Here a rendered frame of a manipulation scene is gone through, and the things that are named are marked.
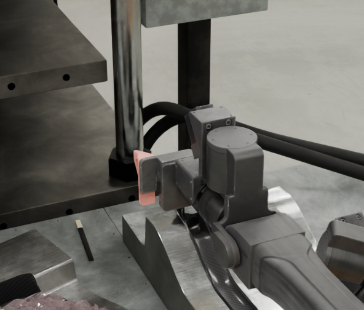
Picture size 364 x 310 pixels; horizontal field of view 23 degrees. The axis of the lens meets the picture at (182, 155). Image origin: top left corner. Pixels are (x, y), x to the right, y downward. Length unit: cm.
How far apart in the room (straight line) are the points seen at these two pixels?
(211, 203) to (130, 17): 82
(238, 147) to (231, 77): 342
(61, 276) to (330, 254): 50
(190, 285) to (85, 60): 63
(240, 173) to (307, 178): 97
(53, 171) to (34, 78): 24
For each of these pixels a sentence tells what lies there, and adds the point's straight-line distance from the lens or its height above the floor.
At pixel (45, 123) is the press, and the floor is 78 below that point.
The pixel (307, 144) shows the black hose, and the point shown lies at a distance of 193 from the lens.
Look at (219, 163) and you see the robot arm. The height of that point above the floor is 128.
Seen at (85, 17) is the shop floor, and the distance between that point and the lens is 520.
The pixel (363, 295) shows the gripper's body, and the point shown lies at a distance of 124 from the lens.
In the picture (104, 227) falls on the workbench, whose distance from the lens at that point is 175.
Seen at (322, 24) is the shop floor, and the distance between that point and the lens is 513.
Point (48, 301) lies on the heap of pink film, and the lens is 142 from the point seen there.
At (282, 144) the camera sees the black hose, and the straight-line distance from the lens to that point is 186.
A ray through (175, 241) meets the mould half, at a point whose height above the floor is 92.
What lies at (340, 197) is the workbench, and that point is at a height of 80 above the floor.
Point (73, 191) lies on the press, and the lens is 191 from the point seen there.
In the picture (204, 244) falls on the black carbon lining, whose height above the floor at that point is 91.
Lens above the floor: 176
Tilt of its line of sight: 29 degrees down
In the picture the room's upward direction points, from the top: straight up
